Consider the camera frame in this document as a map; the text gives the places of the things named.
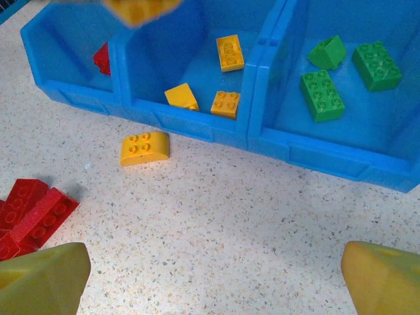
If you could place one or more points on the dark green lego brick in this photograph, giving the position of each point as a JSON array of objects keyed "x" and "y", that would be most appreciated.
[{"x": 377, "y": 65}]

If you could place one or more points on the red lego brick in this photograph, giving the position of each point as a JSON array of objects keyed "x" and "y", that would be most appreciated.
[
  {"x": 13, "y": 252},
  {"x": 102, "y": 60},
  {"x": 23, "y": 197}
]

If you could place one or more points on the green sloped lego brick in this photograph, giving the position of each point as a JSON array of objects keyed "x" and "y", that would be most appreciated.
[{"x": 328, "y": 52}]

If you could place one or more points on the yellow small square lego brick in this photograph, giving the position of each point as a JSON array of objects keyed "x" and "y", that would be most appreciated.
[{"x": 224, "y": 105}]

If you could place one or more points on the yellow round lego printed 120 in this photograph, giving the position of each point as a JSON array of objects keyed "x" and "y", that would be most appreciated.
[{"x": 141, "y": 11}]

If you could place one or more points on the yellow curved lego brick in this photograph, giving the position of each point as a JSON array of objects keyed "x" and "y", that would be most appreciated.
[{"x": 144, "y": 151}]

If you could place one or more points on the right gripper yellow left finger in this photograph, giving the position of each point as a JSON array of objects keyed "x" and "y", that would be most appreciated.
[{"x": 42, "y": 282}]

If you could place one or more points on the red lego brick rough side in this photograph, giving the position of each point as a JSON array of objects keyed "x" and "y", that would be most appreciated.
[{"x": 42, "y": 213}]

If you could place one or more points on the yellow long lego brick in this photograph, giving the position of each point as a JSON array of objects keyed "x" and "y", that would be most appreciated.
[{"x": 229, "y": 54}]

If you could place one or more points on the yellow sloped lego brick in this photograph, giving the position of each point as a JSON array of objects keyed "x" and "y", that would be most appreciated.
[{"x": 180, "y": 95}]

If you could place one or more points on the light green lego brick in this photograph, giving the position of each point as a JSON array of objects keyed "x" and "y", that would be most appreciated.
[{"x": 323, "y": 96}]

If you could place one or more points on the blue plastic bin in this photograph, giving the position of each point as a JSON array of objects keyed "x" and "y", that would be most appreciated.
[
  {"x": 59, "y": 82},
  {"x": 183, "y": 49},
  {"x": 361, "y": 124}
]

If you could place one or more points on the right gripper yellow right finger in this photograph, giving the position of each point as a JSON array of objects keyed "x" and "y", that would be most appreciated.
[{"x": 384, "y": 282}]

